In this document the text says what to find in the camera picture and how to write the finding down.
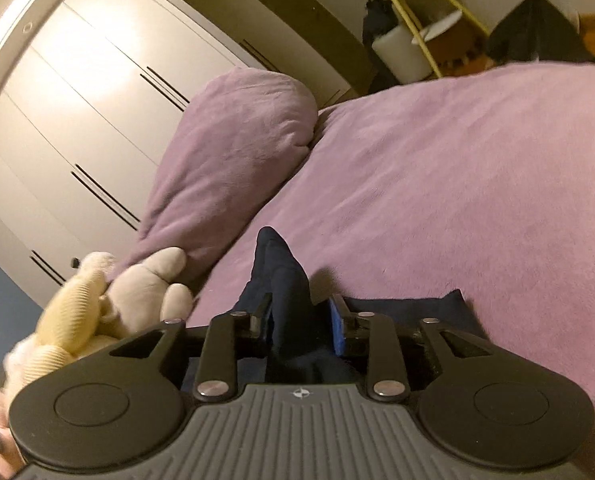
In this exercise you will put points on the cream flower plush cushion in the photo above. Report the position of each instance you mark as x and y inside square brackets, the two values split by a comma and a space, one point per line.
[68, 330]

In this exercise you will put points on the black bag on floor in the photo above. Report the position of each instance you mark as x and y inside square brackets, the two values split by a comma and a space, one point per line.
[536, 30]

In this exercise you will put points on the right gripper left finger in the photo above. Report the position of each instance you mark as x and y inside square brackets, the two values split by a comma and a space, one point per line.
[235, 335]

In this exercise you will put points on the white round stool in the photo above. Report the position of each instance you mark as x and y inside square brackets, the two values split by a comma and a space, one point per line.
[401, 56]

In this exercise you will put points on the white plush bunny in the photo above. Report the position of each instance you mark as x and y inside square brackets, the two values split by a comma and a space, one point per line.
[145, 294]

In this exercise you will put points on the dark clothes on stool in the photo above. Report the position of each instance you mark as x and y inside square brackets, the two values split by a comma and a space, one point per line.
[380, 18]

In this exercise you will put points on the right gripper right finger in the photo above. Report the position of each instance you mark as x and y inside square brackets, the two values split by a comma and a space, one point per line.
[371, 338]

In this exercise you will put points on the white wardrobe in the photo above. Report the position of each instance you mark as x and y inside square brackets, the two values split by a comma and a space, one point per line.
[91, 92]

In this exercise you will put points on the navy blue jacket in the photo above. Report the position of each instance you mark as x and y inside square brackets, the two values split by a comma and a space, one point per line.
[303, 342]

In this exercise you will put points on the yellow-legged side table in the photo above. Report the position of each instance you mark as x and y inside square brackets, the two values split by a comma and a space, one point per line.
[449, 34]

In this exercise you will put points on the purple bed blanket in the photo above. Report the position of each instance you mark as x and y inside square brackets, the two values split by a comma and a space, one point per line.
[485, 184]

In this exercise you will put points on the purple pillow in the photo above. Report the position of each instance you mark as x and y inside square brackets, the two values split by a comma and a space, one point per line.
[238, 141]

